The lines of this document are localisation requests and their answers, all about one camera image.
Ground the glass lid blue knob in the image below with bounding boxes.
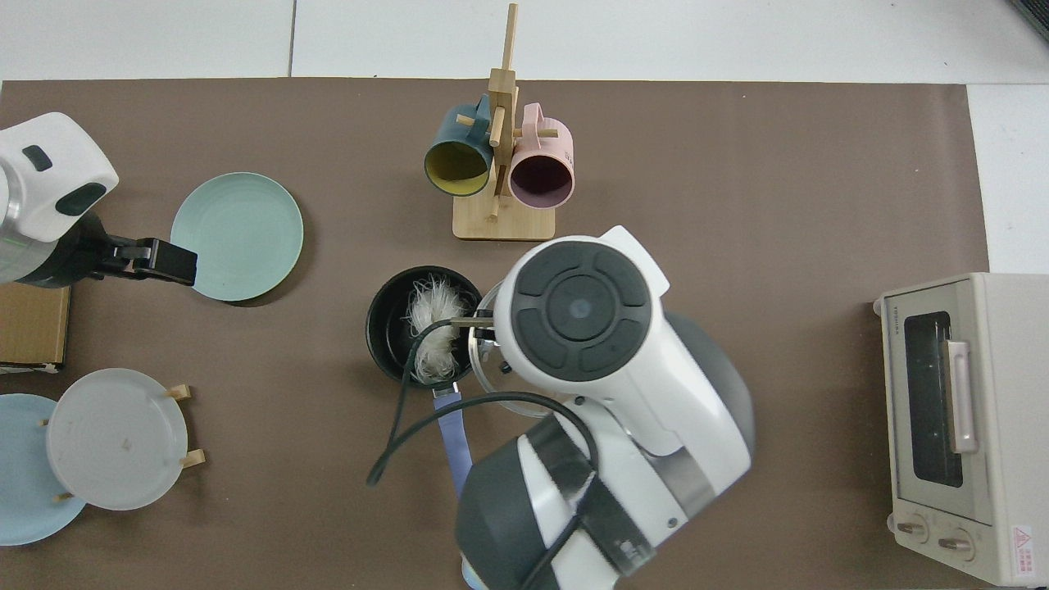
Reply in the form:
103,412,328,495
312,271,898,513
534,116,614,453
467,281,566,420

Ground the white vermicelli bundle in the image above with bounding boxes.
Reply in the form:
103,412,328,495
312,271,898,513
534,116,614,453
406,277,473,386

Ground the pale green plate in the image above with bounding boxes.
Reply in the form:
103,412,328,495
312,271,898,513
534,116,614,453
170,172,305,302

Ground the wooden plate rack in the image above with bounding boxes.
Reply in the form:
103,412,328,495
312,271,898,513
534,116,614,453
39,383,207,503

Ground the grey plate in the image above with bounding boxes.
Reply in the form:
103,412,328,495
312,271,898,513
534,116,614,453
46,368,188,511

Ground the light blue plate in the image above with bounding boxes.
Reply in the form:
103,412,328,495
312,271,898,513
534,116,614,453
0,394,88,547

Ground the wooden cup stand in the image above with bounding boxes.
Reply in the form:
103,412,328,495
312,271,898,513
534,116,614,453
452,3,560,241

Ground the pink mug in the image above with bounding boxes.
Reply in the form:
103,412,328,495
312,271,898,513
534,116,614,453
507,102,575,209

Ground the teal mug yellow inside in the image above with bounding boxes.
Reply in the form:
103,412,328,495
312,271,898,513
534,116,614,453
424,93,495,197

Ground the brown table cloth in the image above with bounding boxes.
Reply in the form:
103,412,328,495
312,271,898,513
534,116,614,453
0,78,990,590

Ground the pale toaster oven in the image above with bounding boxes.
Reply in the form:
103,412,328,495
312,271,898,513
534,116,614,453
873,273,1049,588

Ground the black device edge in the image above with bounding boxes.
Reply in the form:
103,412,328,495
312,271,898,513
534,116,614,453
1006,0,1049,43

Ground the wire basket wooden floor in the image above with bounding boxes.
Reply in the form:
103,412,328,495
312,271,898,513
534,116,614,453
0,283,71,374

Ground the black pot blue handle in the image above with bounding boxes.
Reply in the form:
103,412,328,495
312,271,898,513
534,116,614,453
366,265,486,502

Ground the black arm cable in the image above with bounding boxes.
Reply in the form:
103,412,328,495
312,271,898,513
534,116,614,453
366,318,601,590

